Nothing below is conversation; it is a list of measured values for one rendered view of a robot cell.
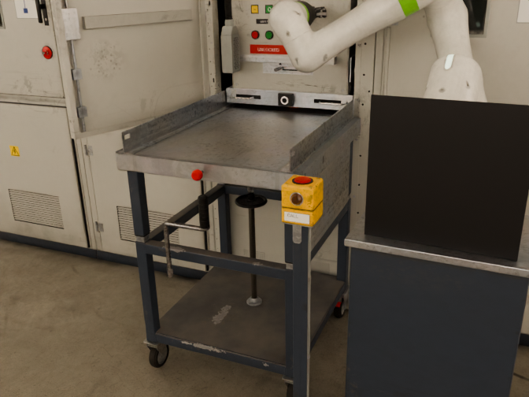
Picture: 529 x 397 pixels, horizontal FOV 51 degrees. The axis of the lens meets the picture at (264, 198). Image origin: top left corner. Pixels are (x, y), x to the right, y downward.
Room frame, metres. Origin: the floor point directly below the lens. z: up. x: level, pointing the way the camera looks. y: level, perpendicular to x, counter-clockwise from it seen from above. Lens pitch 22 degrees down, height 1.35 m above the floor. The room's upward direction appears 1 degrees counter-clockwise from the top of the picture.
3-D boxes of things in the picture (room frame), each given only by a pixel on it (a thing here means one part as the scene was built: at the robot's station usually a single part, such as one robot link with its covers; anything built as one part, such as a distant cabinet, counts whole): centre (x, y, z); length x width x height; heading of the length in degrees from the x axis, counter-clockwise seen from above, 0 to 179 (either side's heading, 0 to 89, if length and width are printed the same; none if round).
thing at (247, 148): (1.88, 0.05, 0.82); 0.68 x 0.62 x 0.06; 157
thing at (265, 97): (2.25, -0.11, 0.89); 0.54 x 0.05 x 0.06; 67
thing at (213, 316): (1.88, 0.05, 0.46); 0.64 x 0.58 x 0.66; 157
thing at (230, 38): (2.25, 0.12, 1.09); 0.08 x 0.05 x 0.17; 157
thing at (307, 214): (1.25, -0.09, 0.85); 0.08 x 0.08 x 0.10; 67
